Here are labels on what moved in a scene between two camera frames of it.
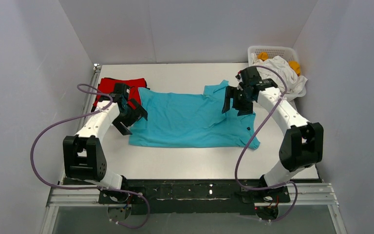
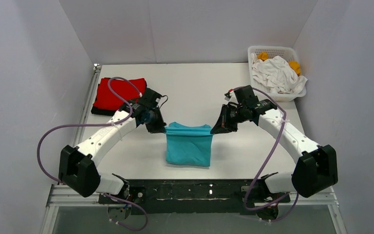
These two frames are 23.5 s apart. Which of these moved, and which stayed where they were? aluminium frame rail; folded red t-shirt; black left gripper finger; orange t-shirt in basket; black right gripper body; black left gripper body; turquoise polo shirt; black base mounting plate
Moved: black left gripper finger; black right gripper body; turquoise polo shirt; black left gripper body
Stayed: black base mounting plate; orange t-shirt in basket; aluminium frame rail; folded red t-shirt
